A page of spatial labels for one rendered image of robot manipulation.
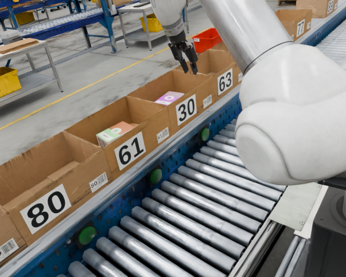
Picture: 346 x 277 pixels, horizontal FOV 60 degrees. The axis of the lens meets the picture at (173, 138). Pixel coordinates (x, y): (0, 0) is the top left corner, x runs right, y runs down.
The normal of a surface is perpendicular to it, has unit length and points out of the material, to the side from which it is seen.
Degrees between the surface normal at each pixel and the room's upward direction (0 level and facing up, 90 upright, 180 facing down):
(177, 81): 90
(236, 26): 65
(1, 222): 90
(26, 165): 90
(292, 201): 0
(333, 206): 0
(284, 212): 0
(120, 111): 90
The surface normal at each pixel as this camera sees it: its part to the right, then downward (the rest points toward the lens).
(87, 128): 0.77, 0.25
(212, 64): -0.62, 0.49
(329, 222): -0.14, -0.83
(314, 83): 0.04, -0.36
